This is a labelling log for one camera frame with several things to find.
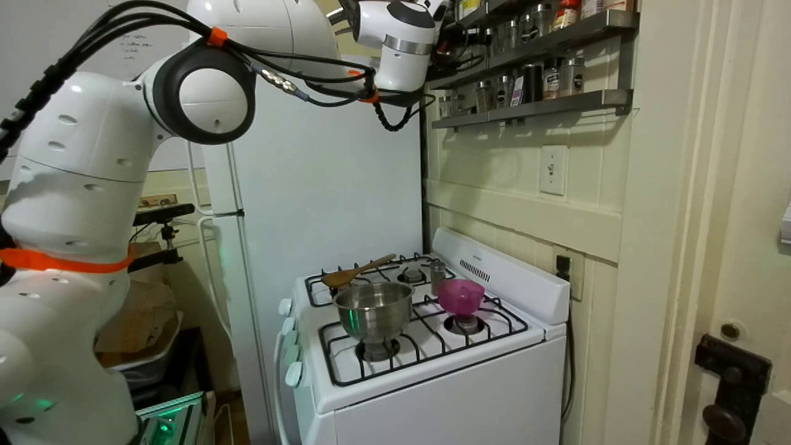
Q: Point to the pink plastic bowl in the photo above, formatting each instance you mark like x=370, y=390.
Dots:
x=460, y=296

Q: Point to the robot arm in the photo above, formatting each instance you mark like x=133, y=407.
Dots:
x=74, y=185

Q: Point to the white refrigerator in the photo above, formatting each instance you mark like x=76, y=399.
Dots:
x=327, y=185

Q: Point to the stove burner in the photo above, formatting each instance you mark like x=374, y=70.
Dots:
x=413, y=275
x=378, y=352
x=465, y=324

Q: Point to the labelled spice jar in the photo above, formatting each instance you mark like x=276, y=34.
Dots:
x=552, y=80

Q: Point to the white wall switch plate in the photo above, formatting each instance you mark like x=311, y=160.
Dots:
x=553, y=170

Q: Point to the small spice packet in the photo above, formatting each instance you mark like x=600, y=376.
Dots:
x=518, y=91

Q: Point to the stove knob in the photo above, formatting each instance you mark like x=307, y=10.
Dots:
x=288, y=326
x=285, y=306
x=295, y=374
x=291, y=354

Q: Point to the brown paper bag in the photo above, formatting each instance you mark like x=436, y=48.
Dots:
x=139, y=315

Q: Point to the glass jar silver lid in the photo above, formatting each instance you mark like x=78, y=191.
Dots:
x=572, y=77

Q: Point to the wall socket with black plug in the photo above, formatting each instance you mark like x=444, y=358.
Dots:
x=563, y=269

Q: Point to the wooden spoon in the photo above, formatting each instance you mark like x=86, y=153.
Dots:
x=346, y=276

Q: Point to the wall socket strip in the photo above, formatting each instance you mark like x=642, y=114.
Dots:
x=157, y=201

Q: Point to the black spice jar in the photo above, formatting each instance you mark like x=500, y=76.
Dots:
x=532, y=83

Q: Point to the metal wall spice shelf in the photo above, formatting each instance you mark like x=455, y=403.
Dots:
x=556, y=105

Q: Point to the white gas stove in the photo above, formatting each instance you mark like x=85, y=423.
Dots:
x=445, y=395

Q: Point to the yellow label jar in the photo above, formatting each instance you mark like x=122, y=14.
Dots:
x=469, y=7

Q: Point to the whiteboard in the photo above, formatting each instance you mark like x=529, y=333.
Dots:
x=142, y=49

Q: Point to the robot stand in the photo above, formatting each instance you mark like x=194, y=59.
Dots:
x=176, y=420

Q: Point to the white plastic bin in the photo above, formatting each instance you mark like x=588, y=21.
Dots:
x=157, y=361

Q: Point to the glass spice jar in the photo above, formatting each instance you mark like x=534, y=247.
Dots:
x=542, y=20
x=511, y=34
x=505, y=91
x=484, y=97
x=446, y=106
x=526, y=28

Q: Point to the black stove grate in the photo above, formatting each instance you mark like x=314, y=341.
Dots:
x=426, y=346
x=318, y=290

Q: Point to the camera on mount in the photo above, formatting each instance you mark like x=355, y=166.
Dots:
x=162, y=215

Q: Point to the steel pot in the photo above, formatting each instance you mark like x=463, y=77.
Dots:
x=374, y=315

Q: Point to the white door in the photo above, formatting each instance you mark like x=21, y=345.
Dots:
x=741, y=185

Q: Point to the black door lock with knob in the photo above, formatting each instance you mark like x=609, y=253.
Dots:
x=732, y=383

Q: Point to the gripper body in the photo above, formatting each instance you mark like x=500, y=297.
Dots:
x=451, y=44

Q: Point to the red lid spice bottle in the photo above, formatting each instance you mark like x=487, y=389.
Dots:
x=565, y=15

